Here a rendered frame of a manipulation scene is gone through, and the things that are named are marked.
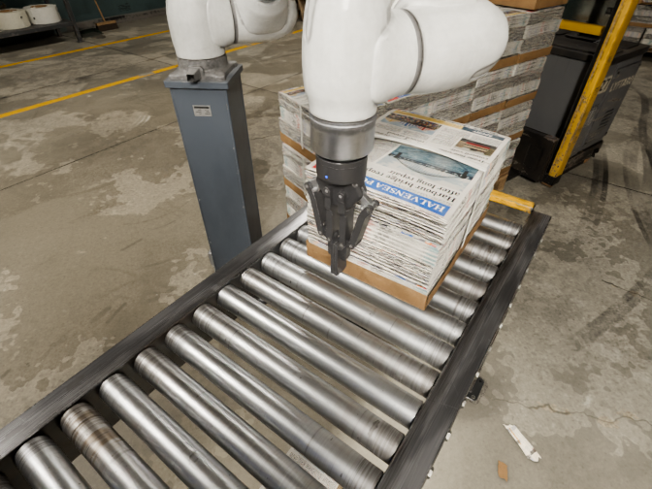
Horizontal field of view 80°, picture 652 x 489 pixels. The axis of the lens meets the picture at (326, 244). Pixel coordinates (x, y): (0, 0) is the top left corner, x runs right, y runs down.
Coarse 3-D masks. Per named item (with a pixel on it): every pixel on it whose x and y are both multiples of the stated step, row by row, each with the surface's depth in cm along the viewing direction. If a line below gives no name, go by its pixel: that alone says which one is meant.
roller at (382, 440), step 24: (216, 312) 76; (216, 336) 74; (240, 336) 72; (264, 360) 68; (288, 360) 68; (288, 384) 65; (312, 384) 64; (312, 408) 64; (336, 408) 61; (360, 408) 61; (360, 432) 59; (384, 432) 58; (384, 456) 57
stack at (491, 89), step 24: (504, 72) 191; (288, 96) 160; (408, 96) 160; (432, 96) 169; (456, 96) 179; (480, 96) 190; (504, 96) 202; (288, 120) 167; (480, 120) 200; (288, 168) 183; (288, 192) 196
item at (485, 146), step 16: (400, 112) 94; (384, 128) 87; (400, 128) 87; (416, 128) 87; (432, 128) 86; (448, 128) 86; (464, 128) 87; (432, 144) 81; (448, 144) 81; (464, 144) 81; (480, 144) 81; (496, 144) 81; (480, 160) 75; (496, 160) 78; (496, 176) 88; (480, 192) 79; (480, 208) 90
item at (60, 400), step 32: (288, 224) 98; (256, 256) 88; (192, 288) 81; (160, 320) 74; (128, 352) 69; (64, 384) 64; (96, 384) 64; (32, 416) 60; (0, 448) 56; (64, 448) 64
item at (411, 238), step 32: (384, 160) 75; (416, 160) 76; (384, 192) 66; (416, 192) 67; (448, 192) 67; (384, 224) 70; (416, 224) 65; (448, 224) 63; (352, 256) 80; (384, 256) 75; (416, 256) 69; (448, 256) 78; (416, 288) 74
